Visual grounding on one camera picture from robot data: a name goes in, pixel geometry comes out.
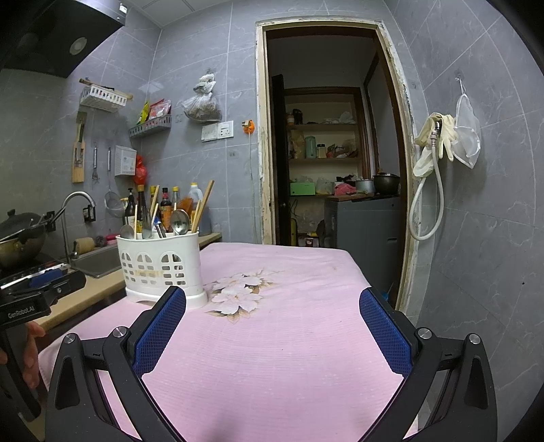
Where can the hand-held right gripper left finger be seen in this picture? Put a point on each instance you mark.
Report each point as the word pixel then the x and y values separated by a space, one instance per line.
pixel 159 329

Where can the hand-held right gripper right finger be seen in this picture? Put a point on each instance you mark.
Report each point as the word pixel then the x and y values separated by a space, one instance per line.
pixel 386 331

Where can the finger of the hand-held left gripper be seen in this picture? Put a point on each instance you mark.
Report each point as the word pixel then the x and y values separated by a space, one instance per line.
pixel 44 278

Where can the white plastic utensil holder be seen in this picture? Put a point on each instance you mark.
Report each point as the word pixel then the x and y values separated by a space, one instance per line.
pixel 170 246

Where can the small metal spoon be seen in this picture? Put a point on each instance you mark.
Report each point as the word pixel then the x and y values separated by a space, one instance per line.
pixel 126 231

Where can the dark metal fork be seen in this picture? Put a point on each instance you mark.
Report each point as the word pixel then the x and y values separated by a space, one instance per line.
pixel 146 231

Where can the metal peeler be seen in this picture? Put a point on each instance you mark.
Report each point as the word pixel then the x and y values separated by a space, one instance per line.
pixel 160 229

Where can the large metal spoon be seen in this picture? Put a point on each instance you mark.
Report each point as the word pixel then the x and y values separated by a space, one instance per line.
pixel 180 223

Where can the person's left hand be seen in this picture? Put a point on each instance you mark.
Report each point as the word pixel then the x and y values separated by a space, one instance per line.
pixel 32 361

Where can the black wok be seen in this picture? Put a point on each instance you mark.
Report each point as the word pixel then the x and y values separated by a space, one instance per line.
pixel 21 248

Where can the blue plastic packet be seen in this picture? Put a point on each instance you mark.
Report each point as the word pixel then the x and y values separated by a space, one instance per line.
pixel 388 293

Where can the beige kitchen counter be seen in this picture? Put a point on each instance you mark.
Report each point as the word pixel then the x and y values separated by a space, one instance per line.
pixel 85 293

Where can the metal sink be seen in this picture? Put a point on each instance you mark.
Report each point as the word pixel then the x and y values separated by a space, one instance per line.
pixel 100 263

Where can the pink sponge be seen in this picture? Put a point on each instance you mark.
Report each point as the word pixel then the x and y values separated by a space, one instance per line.
pixel 111 239

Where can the black faucet clip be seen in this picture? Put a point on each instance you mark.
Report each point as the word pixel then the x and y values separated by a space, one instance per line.
pixel 89 213

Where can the metal faucet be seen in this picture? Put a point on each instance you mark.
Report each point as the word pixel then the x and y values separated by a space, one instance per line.
pixel 78 194

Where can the grey cabinet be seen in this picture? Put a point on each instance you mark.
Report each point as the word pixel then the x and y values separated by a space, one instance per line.
pixel 361 238

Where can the hanging metal strainer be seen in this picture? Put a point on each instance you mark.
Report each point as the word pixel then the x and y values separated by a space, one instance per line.
pixel 112 199

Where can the dark sauce bottle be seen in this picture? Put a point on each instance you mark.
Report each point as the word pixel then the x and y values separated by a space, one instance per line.
pixel 127 208
pixel 141 204
pixel 165 208

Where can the wooden knife rack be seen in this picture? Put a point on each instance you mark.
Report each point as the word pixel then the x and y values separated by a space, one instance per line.
pixel 77 170

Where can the pink floral tablecloth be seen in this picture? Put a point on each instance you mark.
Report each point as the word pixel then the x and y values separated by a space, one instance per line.
pixel 276 361

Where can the hanging metal utensil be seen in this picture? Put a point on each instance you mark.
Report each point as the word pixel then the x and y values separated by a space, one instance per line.
pixel 95 161

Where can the thin yellow cap bottle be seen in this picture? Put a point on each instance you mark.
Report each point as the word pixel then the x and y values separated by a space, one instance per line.
pixel 176 197

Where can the cooking oil bottle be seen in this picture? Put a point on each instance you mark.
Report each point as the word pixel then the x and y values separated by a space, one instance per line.
pixel 194 193

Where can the red plastic bag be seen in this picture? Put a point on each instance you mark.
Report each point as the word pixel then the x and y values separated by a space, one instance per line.
pixel 141 170

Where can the metal pot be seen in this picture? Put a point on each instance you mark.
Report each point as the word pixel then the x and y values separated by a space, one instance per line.
pixel 364 187

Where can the black pot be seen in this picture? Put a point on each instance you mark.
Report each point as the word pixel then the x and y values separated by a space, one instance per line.
pixel 386 185

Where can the pink cloth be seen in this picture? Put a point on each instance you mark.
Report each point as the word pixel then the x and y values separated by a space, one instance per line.
pixel 344 190

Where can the green box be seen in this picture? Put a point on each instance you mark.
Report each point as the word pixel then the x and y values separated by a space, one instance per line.
pixel 302 188

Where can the cream rubber glove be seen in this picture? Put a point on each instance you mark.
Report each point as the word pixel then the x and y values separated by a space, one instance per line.
pixel 448 136
pixel 425 165

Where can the small jar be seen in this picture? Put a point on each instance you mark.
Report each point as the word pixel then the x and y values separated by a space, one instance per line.
pixel 321 151

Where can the dark wooden door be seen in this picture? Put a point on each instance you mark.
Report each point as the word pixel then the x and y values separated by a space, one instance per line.
pixel 280 170

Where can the yellow snack packet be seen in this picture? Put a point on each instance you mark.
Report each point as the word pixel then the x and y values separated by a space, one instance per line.
pixel 145 112

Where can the green jar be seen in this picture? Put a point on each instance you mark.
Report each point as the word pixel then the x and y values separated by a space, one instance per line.
pixel 310 148

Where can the wooden rolling stick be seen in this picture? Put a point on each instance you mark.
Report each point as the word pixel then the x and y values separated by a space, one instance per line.
pixel 85 80

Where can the red snack packet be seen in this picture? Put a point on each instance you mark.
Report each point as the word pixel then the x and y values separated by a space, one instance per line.
pixel 160 108

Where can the white mesh bag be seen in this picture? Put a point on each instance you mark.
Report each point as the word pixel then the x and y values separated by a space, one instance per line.
pixel 467 136

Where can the wooden shelf unit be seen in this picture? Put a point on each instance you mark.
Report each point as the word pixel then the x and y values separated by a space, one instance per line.
pixel 323 125

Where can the plastic bag of dried food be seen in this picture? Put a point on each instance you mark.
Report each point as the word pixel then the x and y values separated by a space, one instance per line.
pixel 202 108

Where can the black range hood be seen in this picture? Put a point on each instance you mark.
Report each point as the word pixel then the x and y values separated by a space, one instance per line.
pixel 51 38

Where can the white wall box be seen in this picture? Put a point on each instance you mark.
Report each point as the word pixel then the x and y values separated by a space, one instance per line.
pixel 125 160

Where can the grey wall shelf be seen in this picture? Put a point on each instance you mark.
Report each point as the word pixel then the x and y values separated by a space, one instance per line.
pixel 151 126

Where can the white plastic wall basket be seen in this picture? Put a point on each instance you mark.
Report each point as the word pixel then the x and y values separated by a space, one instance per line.
pixel 102 100

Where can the white wall switch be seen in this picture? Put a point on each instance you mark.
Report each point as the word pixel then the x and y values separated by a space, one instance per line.
pixel 216 131

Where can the orange wall hook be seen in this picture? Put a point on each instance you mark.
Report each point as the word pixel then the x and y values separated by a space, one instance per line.
pixel 248 126

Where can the worn door frame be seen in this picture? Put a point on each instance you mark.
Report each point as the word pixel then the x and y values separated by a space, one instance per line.
pixel 261 127

